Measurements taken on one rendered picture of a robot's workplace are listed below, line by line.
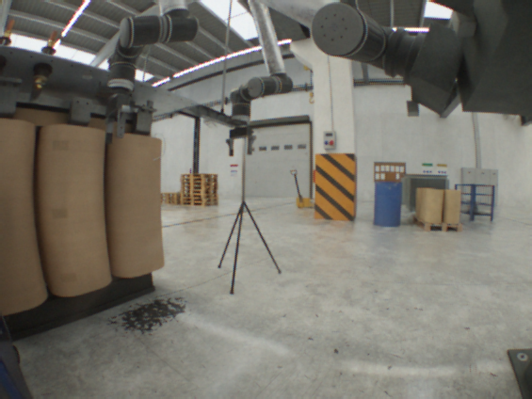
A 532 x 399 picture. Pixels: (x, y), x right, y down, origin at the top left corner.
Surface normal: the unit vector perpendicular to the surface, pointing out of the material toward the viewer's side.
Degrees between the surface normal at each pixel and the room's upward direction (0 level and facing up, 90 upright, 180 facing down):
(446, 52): 90
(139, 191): 90
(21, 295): 90
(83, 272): 90
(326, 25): 111
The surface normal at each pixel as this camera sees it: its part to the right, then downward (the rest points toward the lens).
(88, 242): 0.90, 0.04
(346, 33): -0.69, 0.39
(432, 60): -0.57, 0.04
